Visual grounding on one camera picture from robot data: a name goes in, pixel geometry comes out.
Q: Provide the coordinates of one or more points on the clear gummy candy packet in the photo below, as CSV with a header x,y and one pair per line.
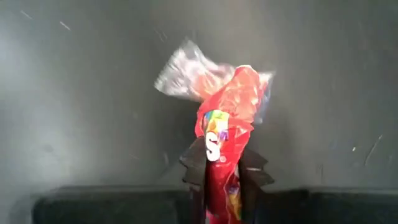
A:
x,y
186,74

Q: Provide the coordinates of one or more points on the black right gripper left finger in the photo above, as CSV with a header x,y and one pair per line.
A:
x,y
196,168

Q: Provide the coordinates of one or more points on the red Skittles packet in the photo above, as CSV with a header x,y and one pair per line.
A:
x,y
230,102

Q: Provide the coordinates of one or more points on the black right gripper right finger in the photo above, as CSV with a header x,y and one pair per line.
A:
x,y
250,180

